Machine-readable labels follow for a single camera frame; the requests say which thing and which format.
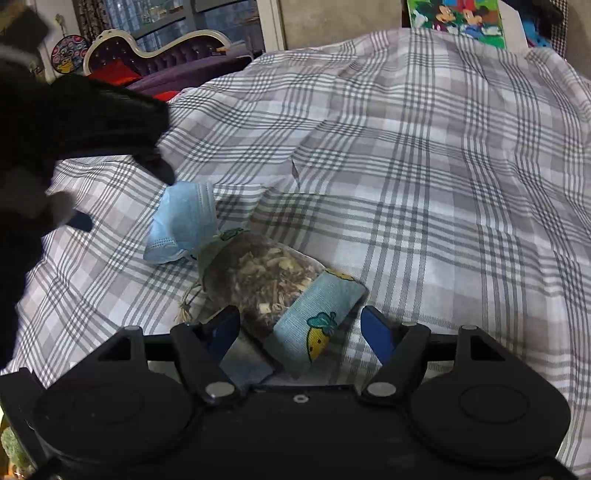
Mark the purple sofa with white frame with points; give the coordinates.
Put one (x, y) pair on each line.
(180, 55)

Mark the herb sachet with blue cloth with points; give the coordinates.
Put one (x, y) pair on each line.
(268, 281)

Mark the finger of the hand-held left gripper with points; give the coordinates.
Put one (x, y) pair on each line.
(76, 220)
(159, 168)

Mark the red cloth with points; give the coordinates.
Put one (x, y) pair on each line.
(117, 74)

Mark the blue face mask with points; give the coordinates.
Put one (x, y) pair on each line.
(184, 221)

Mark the grey plaid blanket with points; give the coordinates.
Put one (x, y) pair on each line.
(415, 184)

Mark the cartoon poster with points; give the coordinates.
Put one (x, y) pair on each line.
(455, 21)

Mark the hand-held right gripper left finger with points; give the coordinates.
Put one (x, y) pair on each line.
(226, 333)

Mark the round wall decoration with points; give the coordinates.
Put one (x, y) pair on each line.
(69, 55)

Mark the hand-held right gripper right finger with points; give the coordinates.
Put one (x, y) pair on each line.
(375, 334)

